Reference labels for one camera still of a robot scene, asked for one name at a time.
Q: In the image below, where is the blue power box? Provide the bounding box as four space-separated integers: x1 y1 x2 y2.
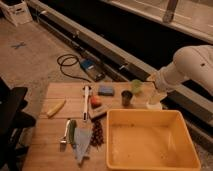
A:
80 59 105 82

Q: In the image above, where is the green plastic cup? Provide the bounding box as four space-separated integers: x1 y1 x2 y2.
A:
131 79 142 95

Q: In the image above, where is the wooden block board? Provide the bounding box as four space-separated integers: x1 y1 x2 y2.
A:
89 105 108 120

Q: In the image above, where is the black chair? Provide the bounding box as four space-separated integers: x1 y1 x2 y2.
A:
0 77 36 171

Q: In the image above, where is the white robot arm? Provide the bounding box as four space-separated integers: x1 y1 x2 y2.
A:
147 45 213 105

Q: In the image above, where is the white cardboard box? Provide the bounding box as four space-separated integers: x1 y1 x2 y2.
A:
0 0 32 26

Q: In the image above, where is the blue grey cloth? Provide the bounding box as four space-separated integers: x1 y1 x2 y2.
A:
74 128 92 164

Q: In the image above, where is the black cable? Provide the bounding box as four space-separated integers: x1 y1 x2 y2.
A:
56 53 92 83

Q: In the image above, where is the metal spatula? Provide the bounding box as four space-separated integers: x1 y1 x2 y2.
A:
60 119 70 145

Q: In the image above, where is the red apple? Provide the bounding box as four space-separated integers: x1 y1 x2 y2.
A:
90 96 101 108

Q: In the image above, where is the blue sponge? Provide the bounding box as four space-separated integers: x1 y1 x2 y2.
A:
98 85 114 96

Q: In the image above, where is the green cucumber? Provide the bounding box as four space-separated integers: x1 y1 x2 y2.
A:
69 120 77 145

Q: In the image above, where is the yellow banana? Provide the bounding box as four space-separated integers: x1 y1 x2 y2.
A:
46 100 66 118

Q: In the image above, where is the metal cup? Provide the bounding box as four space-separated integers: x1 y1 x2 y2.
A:
121 90 133 106

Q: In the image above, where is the yellow plastic bin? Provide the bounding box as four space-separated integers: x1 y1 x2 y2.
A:
106 109 201 171

